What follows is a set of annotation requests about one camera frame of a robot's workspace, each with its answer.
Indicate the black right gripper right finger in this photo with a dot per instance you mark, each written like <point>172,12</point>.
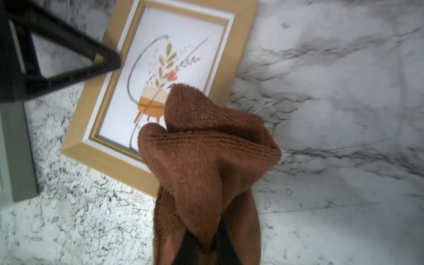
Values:
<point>224,248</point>

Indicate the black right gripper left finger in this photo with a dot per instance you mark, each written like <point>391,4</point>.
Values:
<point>188,253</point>

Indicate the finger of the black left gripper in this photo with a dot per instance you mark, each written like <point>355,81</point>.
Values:
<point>42,53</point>

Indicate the brown microfibre cloth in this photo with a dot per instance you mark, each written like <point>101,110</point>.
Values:
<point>207,159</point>

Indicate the light wood picture frame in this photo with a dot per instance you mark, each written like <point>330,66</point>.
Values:
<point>160,43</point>

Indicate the grey green picture frame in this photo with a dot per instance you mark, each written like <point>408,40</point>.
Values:
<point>18,180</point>

